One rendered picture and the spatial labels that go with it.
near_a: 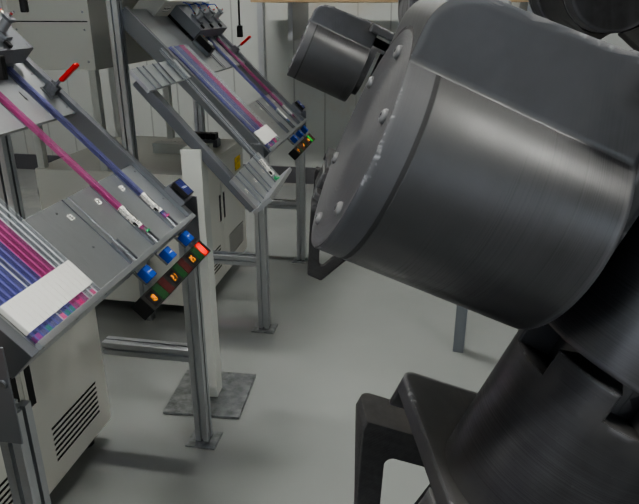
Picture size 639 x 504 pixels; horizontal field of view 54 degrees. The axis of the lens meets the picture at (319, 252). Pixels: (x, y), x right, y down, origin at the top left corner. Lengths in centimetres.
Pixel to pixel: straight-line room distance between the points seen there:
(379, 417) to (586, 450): 10
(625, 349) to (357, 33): 44
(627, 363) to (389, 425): 11
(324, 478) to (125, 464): 57
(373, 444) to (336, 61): 37
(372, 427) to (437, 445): 5
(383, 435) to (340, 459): 164
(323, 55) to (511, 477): 43
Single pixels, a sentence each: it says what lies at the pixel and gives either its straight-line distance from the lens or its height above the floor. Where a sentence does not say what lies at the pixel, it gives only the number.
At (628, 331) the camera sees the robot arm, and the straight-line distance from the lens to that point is 17.
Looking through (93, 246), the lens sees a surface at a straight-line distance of 132.
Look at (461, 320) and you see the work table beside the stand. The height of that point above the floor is 14.
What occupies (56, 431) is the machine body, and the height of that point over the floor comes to 21.
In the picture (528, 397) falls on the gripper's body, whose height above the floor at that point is 112.
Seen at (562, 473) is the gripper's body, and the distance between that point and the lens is 18.
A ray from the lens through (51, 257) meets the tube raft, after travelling 122.
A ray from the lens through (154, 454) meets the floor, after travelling 197.
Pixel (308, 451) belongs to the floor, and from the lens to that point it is 192.
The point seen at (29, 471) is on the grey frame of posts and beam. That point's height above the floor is 53.
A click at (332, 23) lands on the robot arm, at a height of 120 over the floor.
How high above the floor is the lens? 122
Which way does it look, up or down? 22 degrees down
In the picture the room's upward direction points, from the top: straight up
